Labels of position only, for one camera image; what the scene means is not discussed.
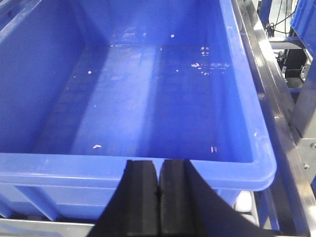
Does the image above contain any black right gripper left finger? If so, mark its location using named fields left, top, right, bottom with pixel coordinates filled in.
left=87, top=160, right=158, bottom=237

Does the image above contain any upper shelf right blue bin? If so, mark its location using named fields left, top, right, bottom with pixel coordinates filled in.
left=0, top=0, right=277, bottom=221

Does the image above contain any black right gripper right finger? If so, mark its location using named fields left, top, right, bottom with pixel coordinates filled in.
left=159, top=159, right=273, bottom=237

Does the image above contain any steel shelf side rail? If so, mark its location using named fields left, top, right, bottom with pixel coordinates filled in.
left=232, top=0, right=316, bottom=237

